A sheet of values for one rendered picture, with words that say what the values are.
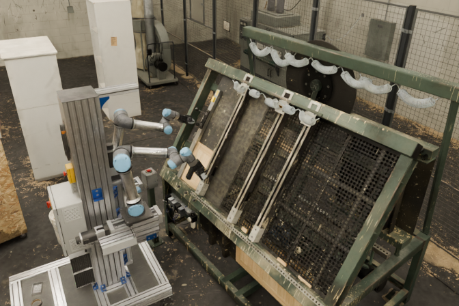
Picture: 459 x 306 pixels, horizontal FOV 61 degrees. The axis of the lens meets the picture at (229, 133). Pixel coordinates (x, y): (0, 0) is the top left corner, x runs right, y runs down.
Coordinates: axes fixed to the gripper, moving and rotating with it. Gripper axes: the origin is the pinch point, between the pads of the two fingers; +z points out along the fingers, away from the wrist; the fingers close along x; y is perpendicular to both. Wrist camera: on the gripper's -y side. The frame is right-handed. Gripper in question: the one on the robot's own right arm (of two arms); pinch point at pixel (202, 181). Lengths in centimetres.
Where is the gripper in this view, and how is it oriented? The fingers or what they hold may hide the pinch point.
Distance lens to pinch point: 310.0
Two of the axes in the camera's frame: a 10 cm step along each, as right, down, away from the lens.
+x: -4.9, -4.1, 7.7
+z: 3.9, 6.8, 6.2
